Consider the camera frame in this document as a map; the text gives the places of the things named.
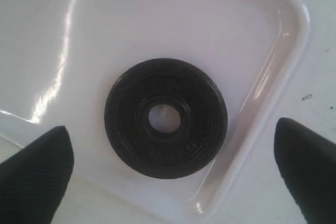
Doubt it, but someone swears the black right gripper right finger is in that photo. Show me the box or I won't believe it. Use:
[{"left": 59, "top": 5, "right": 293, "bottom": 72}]
[{"left": 274, "top": 118, "right": 335, "bottom": 223}]

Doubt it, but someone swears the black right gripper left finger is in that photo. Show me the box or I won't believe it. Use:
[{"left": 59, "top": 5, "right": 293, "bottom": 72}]
[{"left": 1, "top": 126, "right": 74, "bottom": 223}]

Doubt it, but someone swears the black weight plate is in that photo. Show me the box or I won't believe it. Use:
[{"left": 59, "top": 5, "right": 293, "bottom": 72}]
[{"left": 104, "top": 58, "right": 228, "bottom": 179}]

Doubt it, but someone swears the white plastic tray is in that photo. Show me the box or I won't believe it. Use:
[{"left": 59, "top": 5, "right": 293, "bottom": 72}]
[{"left": 1, "top": 0, "right": 310, "bottom": 223}]

